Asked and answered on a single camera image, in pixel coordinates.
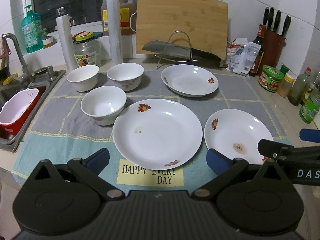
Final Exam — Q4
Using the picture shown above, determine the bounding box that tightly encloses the small white stained plate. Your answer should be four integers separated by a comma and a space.
204, 109, 273, 165

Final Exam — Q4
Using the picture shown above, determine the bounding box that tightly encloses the white bowl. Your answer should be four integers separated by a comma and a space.
67, 65, 99, 92
81, 86, 127, 126
107, 62, 144, 92

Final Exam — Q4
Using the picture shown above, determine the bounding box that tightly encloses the large white fruit-print plate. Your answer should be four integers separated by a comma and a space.
112, 99, 203, 170

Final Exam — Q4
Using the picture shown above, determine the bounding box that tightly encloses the oval white deep plate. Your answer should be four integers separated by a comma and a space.
161, 64, 219, 98

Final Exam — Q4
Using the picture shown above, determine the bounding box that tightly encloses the green glass bottle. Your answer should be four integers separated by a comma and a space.
299, 72, 319, 124

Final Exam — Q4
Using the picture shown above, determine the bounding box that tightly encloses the glass oil bottle red cap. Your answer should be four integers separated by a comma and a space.
287, 67, 311, 106

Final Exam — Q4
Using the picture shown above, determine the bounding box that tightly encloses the grey and blue checked mat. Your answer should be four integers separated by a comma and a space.
12, 70, 289, 192

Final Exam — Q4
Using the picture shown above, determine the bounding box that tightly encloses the small yellow spice jar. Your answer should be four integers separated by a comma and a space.
277, 72, 295, 98

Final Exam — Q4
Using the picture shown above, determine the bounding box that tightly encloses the green lidded sauce jar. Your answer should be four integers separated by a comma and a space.
258, 65, 284, 93

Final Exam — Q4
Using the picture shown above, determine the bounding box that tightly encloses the red and white basin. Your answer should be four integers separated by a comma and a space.
0, 88, 40, 135

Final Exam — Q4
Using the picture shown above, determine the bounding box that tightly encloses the white plastic food bag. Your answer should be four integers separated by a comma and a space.
225, 38, 261, 76

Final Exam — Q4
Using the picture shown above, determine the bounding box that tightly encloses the stainless steel sink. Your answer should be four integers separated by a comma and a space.
1, 66, 66, 152

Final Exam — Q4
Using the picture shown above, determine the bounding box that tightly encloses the brown knife block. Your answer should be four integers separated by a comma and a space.
258, 7, 291, 76

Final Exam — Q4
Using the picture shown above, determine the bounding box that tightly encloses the dark soy sauce bottle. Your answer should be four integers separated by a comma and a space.
248, 23, 267, 77

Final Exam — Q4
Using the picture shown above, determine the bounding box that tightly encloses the sink soap dispenser pump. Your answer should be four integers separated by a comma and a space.
34, 66, 56, 82

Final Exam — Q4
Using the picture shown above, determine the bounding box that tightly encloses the steel sink faucet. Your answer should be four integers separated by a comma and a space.
2, 33, 34, 86

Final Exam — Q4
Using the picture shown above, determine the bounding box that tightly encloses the glass jar green lid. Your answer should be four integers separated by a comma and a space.
73, 32, 101, 67

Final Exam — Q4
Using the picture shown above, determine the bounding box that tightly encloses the bamboo cutting board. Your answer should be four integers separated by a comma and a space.
136, 0, 228, 60

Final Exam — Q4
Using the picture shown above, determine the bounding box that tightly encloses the pink dish cloth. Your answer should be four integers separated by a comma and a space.
0, 38, 10, 59

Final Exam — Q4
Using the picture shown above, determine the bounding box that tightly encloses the short white plastic-bag roll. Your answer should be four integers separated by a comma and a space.
56, 11, 78, 73

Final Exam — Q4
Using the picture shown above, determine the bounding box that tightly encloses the green dish soap bottle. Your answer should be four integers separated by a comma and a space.
22, 4, 43, 53

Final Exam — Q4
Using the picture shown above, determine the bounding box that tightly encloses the brown oil jug yellow cap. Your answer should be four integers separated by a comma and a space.
100, 0, 136, 36

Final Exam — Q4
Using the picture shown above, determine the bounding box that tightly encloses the tall white plastic-wrap roll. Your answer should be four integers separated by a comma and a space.
106, 0, 123, 65

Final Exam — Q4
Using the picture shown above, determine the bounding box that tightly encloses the metal wire board rack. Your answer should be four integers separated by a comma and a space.
154, 30, 200, 70

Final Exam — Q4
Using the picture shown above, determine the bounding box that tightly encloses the kitchen cleaver black handle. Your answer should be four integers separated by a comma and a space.
143, 40, 221, 61

